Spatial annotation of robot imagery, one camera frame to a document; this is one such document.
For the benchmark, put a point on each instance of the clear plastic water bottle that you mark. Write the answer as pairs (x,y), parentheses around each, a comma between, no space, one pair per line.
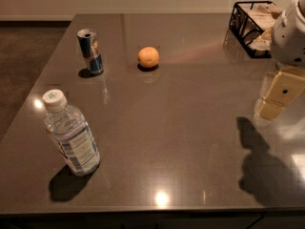
(70,132)

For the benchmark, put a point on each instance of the blue silver drink can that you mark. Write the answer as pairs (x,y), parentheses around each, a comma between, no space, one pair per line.
(89,46)

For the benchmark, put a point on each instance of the orange fruit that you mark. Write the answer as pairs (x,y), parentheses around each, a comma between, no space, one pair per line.
(148,57)

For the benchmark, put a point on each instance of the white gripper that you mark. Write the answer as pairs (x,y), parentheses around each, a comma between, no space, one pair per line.
(288,40)

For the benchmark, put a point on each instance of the black wire basket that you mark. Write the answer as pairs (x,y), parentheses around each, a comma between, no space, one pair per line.
(244,27)

